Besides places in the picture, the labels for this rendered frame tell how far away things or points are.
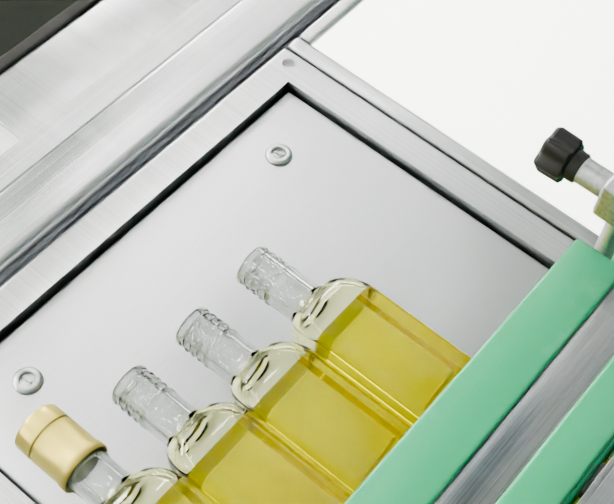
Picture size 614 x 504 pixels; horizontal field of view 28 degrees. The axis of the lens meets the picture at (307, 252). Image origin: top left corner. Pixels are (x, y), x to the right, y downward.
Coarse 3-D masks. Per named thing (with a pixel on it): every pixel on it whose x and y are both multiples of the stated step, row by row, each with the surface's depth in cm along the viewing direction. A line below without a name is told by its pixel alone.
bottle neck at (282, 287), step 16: (256, 256) 82; (272, 256) 82; (240, 272) 82; (256, 272) 81; (272, 272) 81; (288, 272) 81; (256, 288) 81; (272, 288) 81; (288, 288) 80; (304, 288) 80; (272, 304) 81; (288, 304) 80
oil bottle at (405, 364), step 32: (320, 288) 80; (352, 288) 79; (320, 320) 78; (352, 320) 78; (384, 320) 78; (416, 320) 78; (320, 352) 78; (352, 352) 76; (384, 352) 77; (416, 352) 77; (448, 352) 77; (384, 384) 76; (416, 384) 75; (448, 384) 76; (416, 416) 75
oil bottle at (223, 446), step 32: (192, 416) 75; (224, 416) 74; (256, 416) 74; (192, 448) 73; (224, 448) 73; (256, 448) 73; (288, 448) 73; (192, 480) 72; (224, 480) 72; (256, 480) 72; (288, 480) 72; (320, 480) 72
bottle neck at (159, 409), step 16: (144, 368) 78; (128, 384) 76; (144, 384) 76; (160, 384) 77; (112, 400) 77; (128, 400) 76; (144, 400) 76; (160, 400) 76; (176, 400) 76; (144, 416) 76; (160, 416) 75; (176, 416) 75; (160, 432) 75
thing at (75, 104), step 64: (0, 0) 118; (64, 0) 118; (128, 0) 119; (192, 0) 119; (256, 0) 114; (320, 0) 115; (0, 64) 113; (64, 64) 114; (128, 64) 112; (192, 64) 109; (256, 64) 112; (0, 128) 109; (64, 128) 107; (128, 128) 105; (0, 192) 101; (64, 192) 101; (0, 256) 97
